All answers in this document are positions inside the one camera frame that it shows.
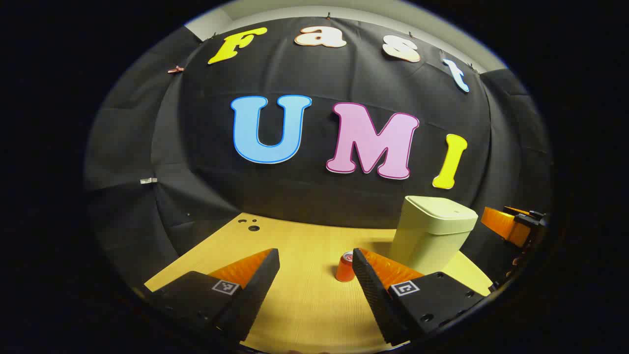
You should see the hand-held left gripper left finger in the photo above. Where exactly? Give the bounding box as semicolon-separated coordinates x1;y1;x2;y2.
143;248;281;345

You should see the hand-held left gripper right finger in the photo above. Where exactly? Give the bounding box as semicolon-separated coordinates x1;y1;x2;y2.
352;248;492;347

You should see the orange pop can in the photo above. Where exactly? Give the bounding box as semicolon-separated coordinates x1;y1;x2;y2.
336;251;355;282

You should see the green desktop garbage bin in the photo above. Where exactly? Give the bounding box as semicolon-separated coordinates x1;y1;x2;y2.
388;196;479;275

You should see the wooden desktop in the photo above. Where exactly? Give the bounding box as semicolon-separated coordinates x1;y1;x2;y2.
144;212;493;354

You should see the black backdrop cloth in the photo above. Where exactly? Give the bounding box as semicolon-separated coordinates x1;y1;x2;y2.
84;17;553;295

